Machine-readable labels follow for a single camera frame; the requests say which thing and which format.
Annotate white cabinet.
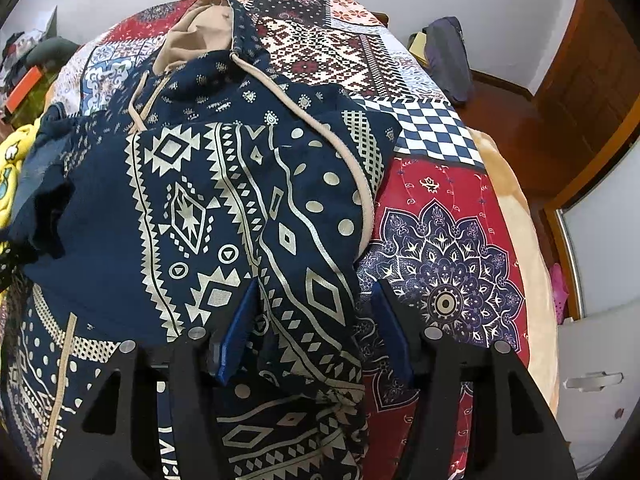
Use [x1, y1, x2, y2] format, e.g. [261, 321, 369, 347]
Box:
[552, 157, 640, 476]

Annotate dark grey bag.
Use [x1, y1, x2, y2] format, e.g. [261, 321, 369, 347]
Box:
[422, 16, 476, 107]

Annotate orange box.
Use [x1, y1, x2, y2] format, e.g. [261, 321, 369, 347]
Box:
[6, 66, 42, 113]

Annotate navy patterned hoodie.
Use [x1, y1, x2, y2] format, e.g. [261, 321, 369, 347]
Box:
[0, 0, 403, 480]

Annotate pile of clutter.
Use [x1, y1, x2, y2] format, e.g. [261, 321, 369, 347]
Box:
[0, 6, 81, 126]

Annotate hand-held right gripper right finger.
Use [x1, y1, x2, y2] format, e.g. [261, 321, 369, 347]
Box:
[369, 279, 581, 480]

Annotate patchwork printed bedspread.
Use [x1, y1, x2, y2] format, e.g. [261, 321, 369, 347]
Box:
[47, 0, 531, 480]

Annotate wooden door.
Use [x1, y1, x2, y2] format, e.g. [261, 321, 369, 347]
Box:
[530, 0, 640, 211]

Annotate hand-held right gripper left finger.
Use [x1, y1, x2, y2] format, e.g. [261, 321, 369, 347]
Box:
[48, 280, 261, 480]

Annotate pink slipper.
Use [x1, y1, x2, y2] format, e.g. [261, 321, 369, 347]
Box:
[549, 264, 568, 311]

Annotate yellow cartoon plush blanket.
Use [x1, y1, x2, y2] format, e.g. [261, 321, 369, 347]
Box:
[0, 117, 51, 291]

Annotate peach fleece blanket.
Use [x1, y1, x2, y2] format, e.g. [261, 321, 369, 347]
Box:
[467, 130, 561, 480]

